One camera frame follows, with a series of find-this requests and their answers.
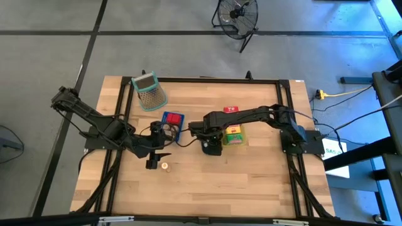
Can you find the yellow food colouring squeeze bottle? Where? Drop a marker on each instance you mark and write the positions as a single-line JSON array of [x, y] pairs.
[[165, 166]]

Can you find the yellow Corn Pops cereal box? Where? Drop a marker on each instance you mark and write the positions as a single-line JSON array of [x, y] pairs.
[[234, 129]]

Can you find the steel box grater teal trim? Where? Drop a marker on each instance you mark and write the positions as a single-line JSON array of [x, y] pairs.
[[150, 94]]

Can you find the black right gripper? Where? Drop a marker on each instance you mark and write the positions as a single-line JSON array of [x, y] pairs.
[[207, 130]]

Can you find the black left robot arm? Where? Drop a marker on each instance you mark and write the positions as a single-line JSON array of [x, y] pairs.
[[94, 122]]

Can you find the silver frame bracket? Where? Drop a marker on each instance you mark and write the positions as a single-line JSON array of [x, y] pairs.
[[116, 218], [290, 222]]

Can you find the green Apple Jacks cereal box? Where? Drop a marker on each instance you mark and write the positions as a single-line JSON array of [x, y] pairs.
[[234, 139]]

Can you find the black floor fan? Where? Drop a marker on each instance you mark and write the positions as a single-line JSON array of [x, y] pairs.
[[234, 13]]

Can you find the red Froot Loops cereal box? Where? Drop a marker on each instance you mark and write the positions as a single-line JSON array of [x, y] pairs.
[[230, 109]]

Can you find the red sprinkles packet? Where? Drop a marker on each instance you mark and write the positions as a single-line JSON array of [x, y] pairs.
[[173, 118]]

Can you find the teal plastic bin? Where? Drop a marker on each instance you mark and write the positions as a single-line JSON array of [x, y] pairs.
[[216, 150]]

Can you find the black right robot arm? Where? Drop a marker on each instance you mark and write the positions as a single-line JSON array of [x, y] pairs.
[[251, 114]]

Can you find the grey chair base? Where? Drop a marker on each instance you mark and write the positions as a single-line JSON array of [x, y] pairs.
[[6, 144]]

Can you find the translucent yellow plastic bin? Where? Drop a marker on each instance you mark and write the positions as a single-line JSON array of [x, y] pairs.
[[244, 141]]

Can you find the black aluminium table frame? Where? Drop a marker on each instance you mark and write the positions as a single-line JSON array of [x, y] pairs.
[[204, 80]]

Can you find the white floor sign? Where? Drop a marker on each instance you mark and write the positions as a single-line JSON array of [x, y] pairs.
[[337, 157]]

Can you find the blue plastic basket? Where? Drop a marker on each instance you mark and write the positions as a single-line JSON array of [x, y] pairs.
[[180, 132]]

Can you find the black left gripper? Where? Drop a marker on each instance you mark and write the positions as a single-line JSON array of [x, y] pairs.
[[150, 142]]

